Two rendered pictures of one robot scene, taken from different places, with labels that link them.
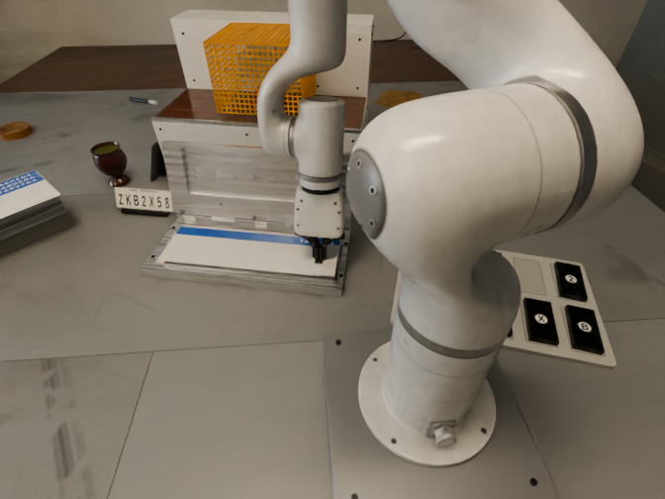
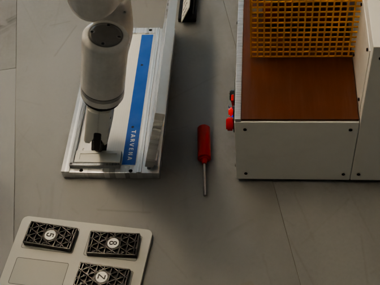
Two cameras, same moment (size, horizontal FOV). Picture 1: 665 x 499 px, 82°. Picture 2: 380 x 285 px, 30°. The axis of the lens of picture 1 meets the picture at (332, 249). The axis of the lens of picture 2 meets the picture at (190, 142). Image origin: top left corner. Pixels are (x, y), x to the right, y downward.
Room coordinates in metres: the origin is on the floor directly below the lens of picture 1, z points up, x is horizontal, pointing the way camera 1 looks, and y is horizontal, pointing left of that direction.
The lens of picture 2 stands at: (0.82, -0.92, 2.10)
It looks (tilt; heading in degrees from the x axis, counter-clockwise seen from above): 51 degrees down; 91
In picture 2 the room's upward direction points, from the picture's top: 7 degrees counter-clockwise
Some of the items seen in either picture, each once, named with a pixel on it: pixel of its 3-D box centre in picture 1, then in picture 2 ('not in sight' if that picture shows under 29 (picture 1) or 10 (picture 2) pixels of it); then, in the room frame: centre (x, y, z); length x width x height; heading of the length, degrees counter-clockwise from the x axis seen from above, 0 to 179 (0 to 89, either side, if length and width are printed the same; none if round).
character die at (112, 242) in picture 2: not in sight; (113, 244); (0.63, -0.20, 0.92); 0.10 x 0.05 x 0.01; 171
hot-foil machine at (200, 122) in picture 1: (306, 99); (336, 55); (1.11, 0.08, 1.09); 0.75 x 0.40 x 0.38; 82
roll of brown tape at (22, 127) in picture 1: (14, 131); not in sight; (1.29, 1.13, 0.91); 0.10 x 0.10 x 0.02
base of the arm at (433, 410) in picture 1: (435, 358); not in sight; (0.26, -0.13, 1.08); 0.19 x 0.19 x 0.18
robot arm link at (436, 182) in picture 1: (448, 233); not in sight; (0.26, -0.10, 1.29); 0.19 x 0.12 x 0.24; 111
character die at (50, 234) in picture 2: not in sight; (50, 236); (0.51, -0.17, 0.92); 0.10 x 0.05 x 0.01; 164
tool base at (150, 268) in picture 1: (251, 248); (122, 95); (0.65, 0.19, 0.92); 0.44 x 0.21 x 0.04; 82
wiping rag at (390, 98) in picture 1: (398, 97); not in sight; (1.61, -0.28, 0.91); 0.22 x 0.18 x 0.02; 151
